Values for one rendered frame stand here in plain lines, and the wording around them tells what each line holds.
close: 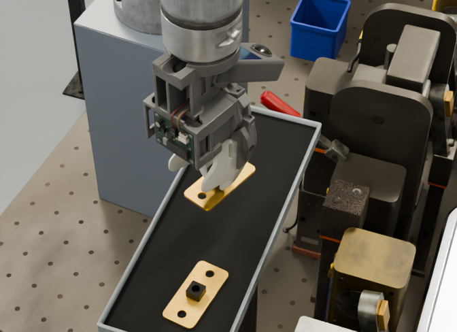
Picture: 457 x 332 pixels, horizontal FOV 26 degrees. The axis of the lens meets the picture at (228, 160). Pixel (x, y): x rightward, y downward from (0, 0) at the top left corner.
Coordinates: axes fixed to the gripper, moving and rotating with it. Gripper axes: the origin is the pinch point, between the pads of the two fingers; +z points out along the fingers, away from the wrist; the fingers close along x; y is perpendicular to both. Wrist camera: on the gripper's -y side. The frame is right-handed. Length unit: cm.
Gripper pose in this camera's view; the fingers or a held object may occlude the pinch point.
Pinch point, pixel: (219, 171)
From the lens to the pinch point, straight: 108.7
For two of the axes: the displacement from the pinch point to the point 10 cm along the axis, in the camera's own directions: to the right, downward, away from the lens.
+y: -6.5, 5.6, -5.2
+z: 0.0, 6.8, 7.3
